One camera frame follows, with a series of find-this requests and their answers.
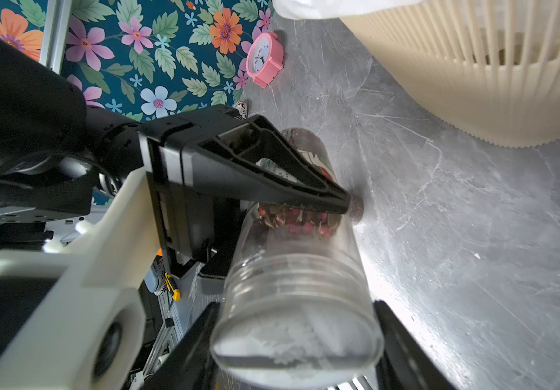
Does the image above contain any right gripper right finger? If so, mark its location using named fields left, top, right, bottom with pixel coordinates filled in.
left=374, top=301, right=456, bottom=390

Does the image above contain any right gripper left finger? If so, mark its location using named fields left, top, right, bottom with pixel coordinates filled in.
left=141, top=302, right=220, bottom=390

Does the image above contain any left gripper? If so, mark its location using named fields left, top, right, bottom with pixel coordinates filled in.
left=140, top=105, right=350, bottom=277

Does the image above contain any clear jar with flower tea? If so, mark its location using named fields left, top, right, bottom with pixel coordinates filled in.
left=210, top=204, right=385, bottom=389

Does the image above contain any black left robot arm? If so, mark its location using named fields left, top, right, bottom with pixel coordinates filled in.
left=0, top=39, right=351, bottom=276

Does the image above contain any open clear jar with tea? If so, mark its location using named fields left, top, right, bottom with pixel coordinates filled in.
left=281, top=128, right=364, bottom=226

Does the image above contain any yellow utility knife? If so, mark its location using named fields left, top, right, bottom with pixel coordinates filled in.
left=164, top=273, right=182, bottom=302

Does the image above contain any pink alarm clock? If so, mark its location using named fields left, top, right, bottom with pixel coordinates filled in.
left=246, top=32, right=284, bottom=89

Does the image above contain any white plastic bin liner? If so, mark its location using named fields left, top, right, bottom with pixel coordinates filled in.
left=273, top=0, right=422, bottom=20

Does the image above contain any cream ribbed trash bin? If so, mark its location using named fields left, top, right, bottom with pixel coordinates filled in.
left=343, top=1, right=560, bottom=147

